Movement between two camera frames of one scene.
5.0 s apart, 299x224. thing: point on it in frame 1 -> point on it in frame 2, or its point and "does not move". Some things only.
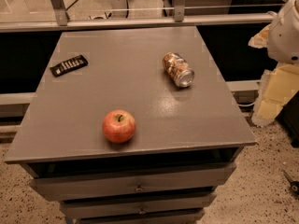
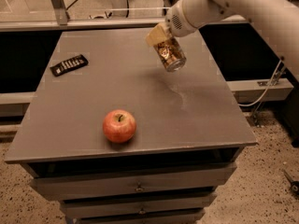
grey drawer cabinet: x=187 y=141 does not move
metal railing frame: x=179 y=18 does not move
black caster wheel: x=293 y=185 does not move
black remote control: x=72 y=64 does not move
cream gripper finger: x=277 y=85 -> x=183 y=19
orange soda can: x=176 y=65 -> x=171 y=55
